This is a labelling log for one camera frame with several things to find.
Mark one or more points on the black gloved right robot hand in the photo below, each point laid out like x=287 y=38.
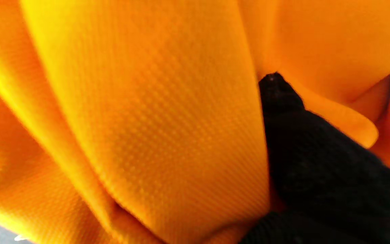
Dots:
x=317 y=176

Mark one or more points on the orange and blue backpack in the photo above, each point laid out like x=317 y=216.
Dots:
x=147 y=118

